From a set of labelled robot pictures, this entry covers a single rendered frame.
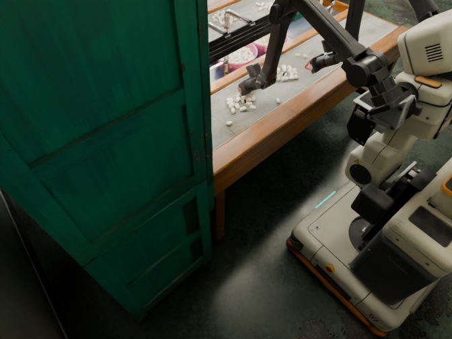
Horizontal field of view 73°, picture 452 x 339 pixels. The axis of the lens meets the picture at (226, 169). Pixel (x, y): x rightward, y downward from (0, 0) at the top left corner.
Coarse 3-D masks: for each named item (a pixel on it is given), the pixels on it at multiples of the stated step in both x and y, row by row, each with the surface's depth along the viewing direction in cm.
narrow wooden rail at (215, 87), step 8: (336, 16) 213; (344, 16) 213; (304, 32) 200; (312, 32) 200; (296, 40) 193; (304, 40) 195; (288, 48) 188; (264, 56) 182; (248, 64) 177; (232, 72) 173; (240, 72) 173; (224, 80) 168; (232, 80) 169; (216, 88) 164
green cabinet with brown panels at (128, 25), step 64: (0, 0) 45; (64, 0) 51; (128, 0) 58; (192, 0) 66; (0, 64) 50; (64, 64) 57; (128, 64) 66; (192, 64) 77; (0, 128) 56; (64, 128) 65; (128, 128) 75; (192, 128) 93; (64, 192) 75; (128, 192) 93
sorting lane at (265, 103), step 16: (368, 16) 219; (368, 32) 205; (384, 32) 205; (304, 48) 192; (320, 48) 193; (288, 64) 182; (304, 64) 182; (240, 80) 172; (288, 80) 173; (304, 80) 173; (224, 96) 164; (240, 96) 164; (256, 96) 164; (272, 96) 164; (288, 96) 164; (224, 112) 156; (240, 112) 156; (256, 112) 156; (224, 128) 149; (240, 128) 149
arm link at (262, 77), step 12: (276, 12) 108; (276, 24) 112; (288, 24) 115; (276, 36) 119; (276, 48) 124; (264, 60) 133; (276, 60) 130; (264, 72) 137; (276, 72) 138; (264, 84) 141
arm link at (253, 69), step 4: (252, 64) 144; (256, 64) 145; (248, 68) 146; (252, 68) 145; (256, 68) 145; (260, 68) 146; (248, 72) 148; (252, 72) 147; (256, 72) 145; (252, 76) 148; (256, 76) 145; (256, 80) 146; (256, 84) 144; (260, 84) 141; (260, 88) 143
